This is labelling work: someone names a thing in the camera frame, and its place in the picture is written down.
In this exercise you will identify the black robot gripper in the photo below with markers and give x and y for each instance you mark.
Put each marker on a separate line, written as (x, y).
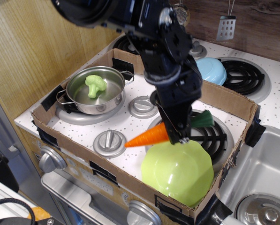
(174, 97)

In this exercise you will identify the orange plastic toy carrot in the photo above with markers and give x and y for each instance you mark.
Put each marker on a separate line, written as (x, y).
(159, 134)

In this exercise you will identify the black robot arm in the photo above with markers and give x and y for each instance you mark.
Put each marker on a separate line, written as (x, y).
(152, 27)

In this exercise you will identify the light green plastic plate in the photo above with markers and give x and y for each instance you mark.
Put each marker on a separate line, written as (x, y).
(183, 172)

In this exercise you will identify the black front right burner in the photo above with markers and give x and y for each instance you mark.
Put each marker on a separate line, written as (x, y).
(216, 140)

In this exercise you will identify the grey stove knob upper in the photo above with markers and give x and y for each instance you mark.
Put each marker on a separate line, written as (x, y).
(142, 108)

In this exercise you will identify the grey stove knob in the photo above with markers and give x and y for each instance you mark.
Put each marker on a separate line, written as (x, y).
(109, 144)
(142, 108)
(198, 51)

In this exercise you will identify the light blue plastic bowl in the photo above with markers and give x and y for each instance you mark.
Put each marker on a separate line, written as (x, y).
(212, 70)

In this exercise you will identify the grey stove knob lower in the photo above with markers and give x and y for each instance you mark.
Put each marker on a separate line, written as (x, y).
(109, 144)

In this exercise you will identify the stainless steel pot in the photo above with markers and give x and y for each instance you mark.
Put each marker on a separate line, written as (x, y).
(76, 91)

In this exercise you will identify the grey back stove knob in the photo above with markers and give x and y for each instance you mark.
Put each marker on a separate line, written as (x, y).
(198, 51)

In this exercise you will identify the black back right burner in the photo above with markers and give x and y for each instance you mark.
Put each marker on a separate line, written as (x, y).
(246, 78)

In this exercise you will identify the stainless steel sink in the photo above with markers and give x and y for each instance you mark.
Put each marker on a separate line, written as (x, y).
(257, 171)

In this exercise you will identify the silver oven dial right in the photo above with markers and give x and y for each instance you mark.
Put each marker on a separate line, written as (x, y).
(140, 214)

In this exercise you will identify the silver oven dial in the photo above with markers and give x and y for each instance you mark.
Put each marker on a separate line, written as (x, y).
(140, 214)
(51, 160)

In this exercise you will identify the green toy broccoli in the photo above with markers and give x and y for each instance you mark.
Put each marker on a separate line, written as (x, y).
(95, 84)

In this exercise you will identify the oven clock display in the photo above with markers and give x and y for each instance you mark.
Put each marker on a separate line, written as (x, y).
(95, 180)

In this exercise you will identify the black back left burner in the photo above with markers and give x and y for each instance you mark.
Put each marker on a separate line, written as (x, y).
(124, 44)

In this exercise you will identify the metal sink drain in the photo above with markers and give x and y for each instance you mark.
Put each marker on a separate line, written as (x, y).
(258, 209)

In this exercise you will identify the hanging metal spatula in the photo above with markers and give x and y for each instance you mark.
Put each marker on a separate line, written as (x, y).
(226, 27)

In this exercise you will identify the hanging metal strainer ladle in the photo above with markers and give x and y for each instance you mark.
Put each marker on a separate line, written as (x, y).
(182, 13)

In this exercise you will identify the cardboard fence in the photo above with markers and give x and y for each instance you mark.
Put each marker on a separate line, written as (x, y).
(75, 143)

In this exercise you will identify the silver oven dial left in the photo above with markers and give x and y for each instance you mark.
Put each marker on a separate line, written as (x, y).
(51, 160)

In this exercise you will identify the orange object bottom left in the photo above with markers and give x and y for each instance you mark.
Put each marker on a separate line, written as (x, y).
(40, 213)

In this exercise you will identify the silver oven door handle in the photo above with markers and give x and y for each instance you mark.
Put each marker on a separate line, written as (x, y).
(80, 204)

